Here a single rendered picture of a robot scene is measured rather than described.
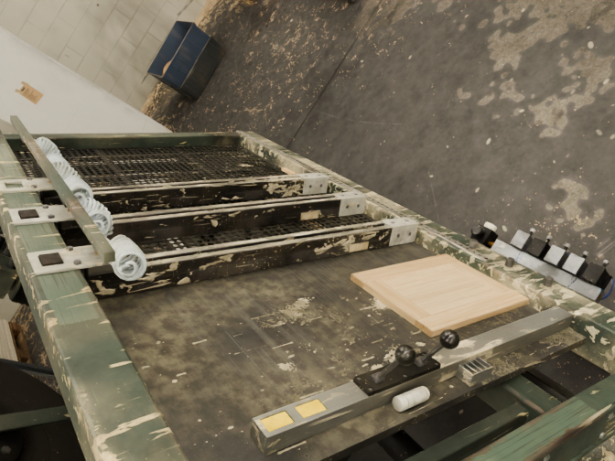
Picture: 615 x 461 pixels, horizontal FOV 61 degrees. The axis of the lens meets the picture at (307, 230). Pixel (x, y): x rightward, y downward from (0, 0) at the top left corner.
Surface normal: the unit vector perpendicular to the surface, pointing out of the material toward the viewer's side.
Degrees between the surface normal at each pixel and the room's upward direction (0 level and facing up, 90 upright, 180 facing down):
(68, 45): 90
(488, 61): 0
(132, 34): 90
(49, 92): 90
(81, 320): 60
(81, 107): 90
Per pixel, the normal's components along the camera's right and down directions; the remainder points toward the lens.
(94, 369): 0.14, -0.91
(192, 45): 0.60, 0.33
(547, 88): -0.63, -0.36
